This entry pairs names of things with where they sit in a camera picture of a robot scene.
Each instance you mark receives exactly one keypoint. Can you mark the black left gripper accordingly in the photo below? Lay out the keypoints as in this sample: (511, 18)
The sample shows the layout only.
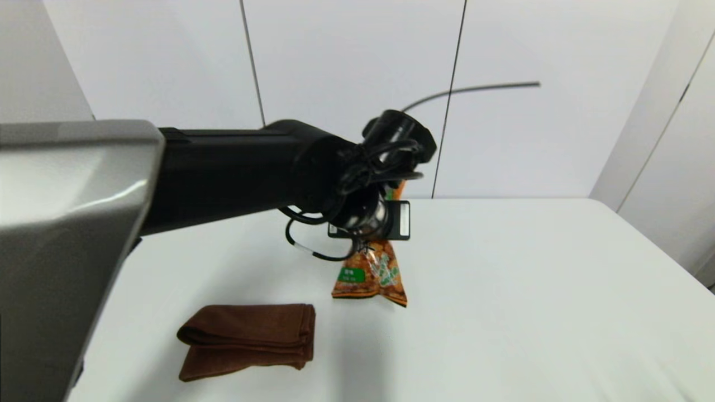
(366, 215)

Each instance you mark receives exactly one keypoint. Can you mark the orange snack bag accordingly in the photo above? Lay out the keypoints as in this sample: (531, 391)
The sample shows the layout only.
(368, 276)

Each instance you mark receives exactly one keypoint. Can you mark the black and silver left robot arm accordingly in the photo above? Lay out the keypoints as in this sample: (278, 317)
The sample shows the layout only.
(223, 173)

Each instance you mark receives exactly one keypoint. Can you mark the brown folded cloth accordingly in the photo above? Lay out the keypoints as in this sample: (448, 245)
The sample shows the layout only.
(251, 335)

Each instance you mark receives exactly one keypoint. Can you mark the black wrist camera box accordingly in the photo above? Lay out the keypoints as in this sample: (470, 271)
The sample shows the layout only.
(397, 220)

